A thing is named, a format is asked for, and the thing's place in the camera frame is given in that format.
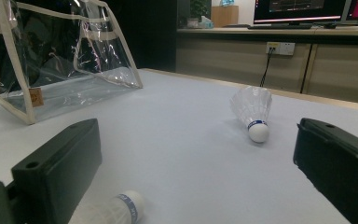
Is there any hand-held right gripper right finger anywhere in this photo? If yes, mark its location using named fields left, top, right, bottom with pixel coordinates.
left=293, top=117, right=358, bottom=224

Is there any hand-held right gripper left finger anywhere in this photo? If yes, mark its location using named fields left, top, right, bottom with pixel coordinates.
left=10, top=118, right=103, bottom=224

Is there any white shuttlecock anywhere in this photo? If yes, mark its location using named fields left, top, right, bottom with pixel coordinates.
left=68, top=189, right=146, bottom=224
left=228, top=86, right=273, bottom=144

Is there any transparent bag with beige trim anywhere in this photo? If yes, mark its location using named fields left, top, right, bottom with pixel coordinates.
left=0, top=0, right=144, bottom=125

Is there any white table mat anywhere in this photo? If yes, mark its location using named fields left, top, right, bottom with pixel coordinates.
left=0, top=68, right=358, bottom=224

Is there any long wooden desk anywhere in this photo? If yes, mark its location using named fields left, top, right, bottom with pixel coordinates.
left=175, top=26, right=358, bottom=106

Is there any black keyboard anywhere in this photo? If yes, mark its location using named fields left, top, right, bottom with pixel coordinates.
left=247, top=23, right=313, bottom=31

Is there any computer monitor with dark screen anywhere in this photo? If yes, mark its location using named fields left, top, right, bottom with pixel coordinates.
left=254, top=0, right=348, bottom=24

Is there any brown cardboard box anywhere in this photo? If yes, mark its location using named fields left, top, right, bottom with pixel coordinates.
left=211, top=4, right=240, bottom=28

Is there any tissue pack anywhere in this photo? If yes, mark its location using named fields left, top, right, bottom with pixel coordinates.
left=199, top=15, right=214, bottom=30

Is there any green potted plant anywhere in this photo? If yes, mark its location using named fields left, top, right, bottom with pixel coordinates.
left=186, top=0, right=212, bottom=29

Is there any black power cable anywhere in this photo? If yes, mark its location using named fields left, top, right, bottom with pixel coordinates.
left=259, top=47, right=275, bottom=88

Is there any white wall power outlet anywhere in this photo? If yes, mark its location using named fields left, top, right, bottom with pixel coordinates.
left=265, top=41, right=296, bottom=56

